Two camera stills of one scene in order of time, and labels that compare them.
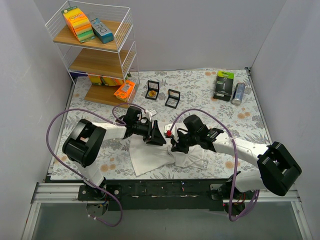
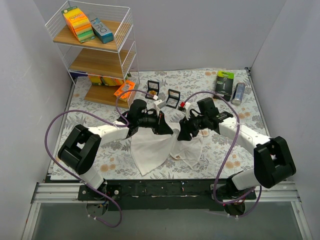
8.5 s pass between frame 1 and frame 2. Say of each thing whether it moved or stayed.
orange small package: stayed
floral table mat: stayed
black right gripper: moved
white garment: moved
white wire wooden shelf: stayed
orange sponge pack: stayed
